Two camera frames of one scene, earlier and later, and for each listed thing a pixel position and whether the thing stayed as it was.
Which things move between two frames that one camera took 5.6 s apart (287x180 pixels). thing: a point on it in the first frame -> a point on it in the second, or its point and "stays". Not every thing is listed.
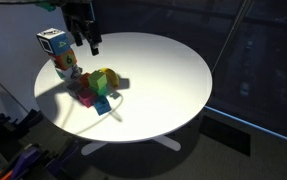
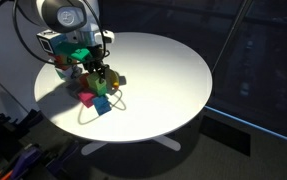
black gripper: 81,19 -> 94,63
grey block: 74,88 stays
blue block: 101,104 stays
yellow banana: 114,77 stays
